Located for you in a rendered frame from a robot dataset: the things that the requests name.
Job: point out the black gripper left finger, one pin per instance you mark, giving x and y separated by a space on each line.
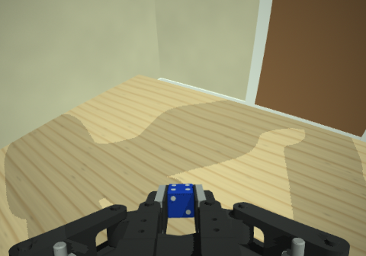
132 234

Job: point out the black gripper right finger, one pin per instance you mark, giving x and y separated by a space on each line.
282 236

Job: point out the blue die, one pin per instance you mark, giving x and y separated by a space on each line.
180 199

